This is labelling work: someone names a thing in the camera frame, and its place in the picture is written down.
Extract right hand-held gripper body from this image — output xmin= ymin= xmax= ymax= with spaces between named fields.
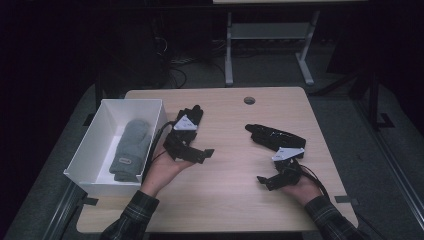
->
xmin=271 ymin=146 xmax=305 ymax=188

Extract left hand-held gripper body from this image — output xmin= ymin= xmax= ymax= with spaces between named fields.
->
xmin=162 ymin=114 xmax=201 ymax=155

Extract gray fuzzy mitten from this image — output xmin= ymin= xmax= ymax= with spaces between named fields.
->
xmin=108 ymin=119 xmax=153 ymax=183

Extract white rectangular box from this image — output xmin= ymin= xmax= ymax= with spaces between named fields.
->
xmin=63 ymin=98 xmax=168 ymax=198

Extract person's right hand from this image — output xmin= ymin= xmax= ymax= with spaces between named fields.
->
xmin=281 ymin=174 xmax=323 ymax=207

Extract person's left hand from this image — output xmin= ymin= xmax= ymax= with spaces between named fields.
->
xmin=139 ymin=146 xmax=195 ymax=198

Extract black metal stand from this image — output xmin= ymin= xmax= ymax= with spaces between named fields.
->
xmin=346 ymin=71 xmax=396 ymax=132

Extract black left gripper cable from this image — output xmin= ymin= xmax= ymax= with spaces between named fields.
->
xmin=142 ymin=121 xmax=175 ymax=183

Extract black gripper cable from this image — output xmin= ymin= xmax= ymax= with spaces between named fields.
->
xmin=142 ymin=121 xmax=175 ymax=183
xmin=298 ymin=163 xmax=331 ymax=199

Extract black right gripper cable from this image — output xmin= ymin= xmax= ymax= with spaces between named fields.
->
xmin=298 ymin=163 xmax=331 ymax=199

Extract black floor cables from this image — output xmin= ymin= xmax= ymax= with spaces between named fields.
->
xmin=151 ymin=33 xmax=228 ymax=89

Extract gray metal stand frame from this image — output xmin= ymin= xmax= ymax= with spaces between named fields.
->
xmin=224 ymin=10 xmax=321 ymax=87

